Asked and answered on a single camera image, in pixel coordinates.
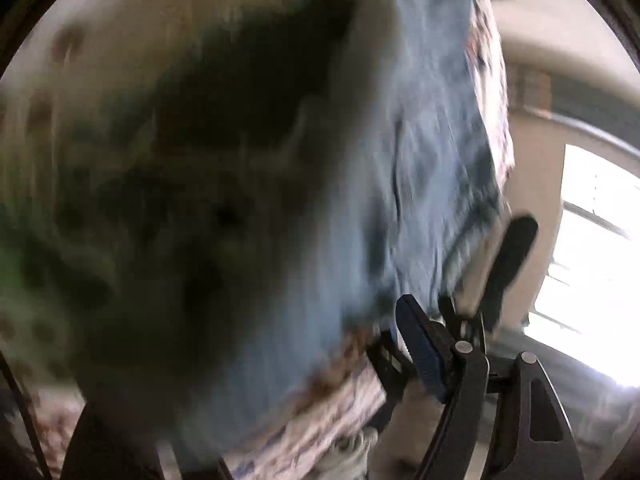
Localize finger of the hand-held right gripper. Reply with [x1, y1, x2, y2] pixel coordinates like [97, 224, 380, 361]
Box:
[440, 214, 540, 341]

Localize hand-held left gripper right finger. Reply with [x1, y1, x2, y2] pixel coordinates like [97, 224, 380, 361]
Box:
[395, 294, 586, 480]

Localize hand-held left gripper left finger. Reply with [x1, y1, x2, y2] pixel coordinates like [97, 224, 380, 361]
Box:
[61, 400, 167, 480]

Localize light blue pants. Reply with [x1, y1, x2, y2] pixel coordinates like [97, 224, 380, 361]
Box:
[175, 0, 506, 476]

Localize bright window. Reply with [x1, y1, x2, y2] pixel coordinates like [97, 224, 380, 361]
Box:
[522, 144, 640, 388]

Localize tan and dark cloth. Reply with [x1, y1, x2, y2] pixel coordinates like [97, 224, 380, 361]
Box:
[0, 0, 401, 411]

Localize white dotted blanket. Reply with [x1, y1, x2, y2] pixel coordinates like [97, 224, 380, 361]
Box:
[0, 0, 211, 171]

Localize black cable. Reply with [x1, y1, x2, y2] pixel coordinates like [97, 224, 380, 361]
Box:
[0, 352, 53, 480]

